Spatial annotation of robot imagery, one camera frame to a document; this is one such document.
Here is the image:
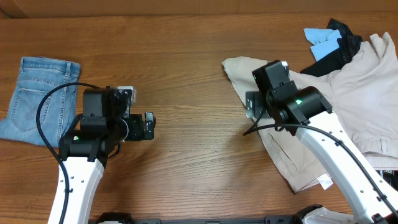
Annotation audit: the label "light blue garment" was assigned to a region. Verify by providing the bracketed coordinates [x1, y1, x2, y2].
[303, 28, 341, 61]

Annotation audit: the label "beige khaki shorts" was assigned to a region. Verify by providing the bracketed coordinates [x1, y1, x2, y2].
[221, 31, 398, 194]

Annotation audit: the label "folded blue denim jeans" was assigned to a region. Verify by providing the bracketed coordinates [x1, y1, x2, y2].
[1, 57, 81, 147]

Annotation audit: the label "black patterned garment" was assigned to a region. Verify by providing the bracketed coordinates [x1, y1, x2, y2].
[300, 18, 363, 77]

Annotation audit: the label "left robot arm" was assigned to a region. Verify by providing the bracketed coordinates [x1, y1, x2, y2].
[49, 86, 156, 223]

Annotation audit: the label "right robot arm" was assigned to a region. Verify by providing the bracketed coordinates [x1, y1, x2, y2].
[245, 60, 397, 224]

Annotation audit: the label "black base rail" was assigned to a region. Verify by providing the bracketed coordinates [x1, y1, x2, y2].
[88, 203, 352, 224]

